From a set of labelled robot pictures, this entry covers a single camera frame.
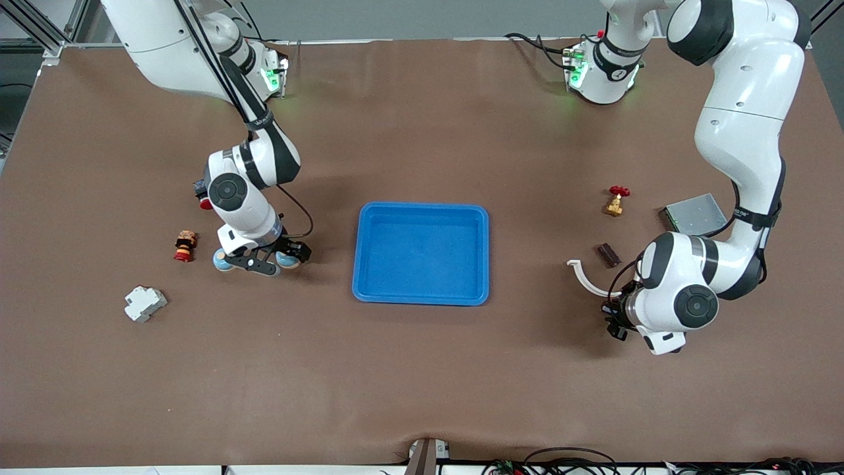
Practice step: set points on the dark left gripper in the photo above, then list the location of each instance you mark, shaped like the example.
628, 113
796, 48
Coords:
617, 318

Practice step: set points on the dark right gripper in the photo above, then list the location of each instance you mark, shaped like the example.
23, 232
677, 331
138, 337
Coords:
291, 247

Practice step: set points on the light blue call bell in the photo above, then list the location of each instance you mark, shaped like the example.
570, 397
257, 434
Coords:
220, 264
289, 262

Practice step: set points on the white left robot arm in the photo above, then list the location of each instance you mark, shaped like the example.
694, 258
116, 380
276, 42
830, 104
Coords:
745, 132

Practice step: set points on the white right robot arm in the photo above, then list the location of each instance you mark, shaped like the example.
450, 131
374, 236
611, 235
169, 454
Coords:
254, 211

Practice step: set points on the white semicircular pipe clamp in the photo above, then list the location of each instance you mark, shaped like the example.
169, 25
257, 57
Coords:
580, 274

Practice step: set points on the red orange stacked push button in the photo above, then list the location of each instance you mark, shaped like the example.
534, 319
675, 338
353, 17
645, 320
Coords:
185, 247

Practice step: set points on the red emergency stop button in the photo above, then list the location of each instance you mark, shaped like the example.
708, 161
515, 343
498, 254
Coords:
200, 188

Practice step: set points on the brown table mat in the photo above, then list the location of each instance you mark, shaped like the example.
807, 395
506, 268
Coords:
264, 369

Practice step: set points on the silver metal power supply box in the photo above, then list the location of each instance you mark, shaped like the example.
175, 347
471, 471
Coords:
692, 212

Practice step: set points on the white circuit breaker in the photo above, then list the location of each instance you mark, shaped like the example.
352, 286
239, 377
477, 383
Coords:
144, 303

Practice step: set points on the blue plastic tray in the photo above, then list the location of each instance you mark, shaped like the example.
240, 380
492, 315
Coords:
422, 254

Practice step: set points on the grey table edge bracket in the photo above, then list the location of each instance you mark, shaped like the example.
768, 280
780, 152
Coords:
425, 458

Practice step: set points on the aluminium frame profile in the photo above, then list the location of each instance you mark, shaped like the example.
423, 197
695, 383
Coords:
30, 20
827, 16

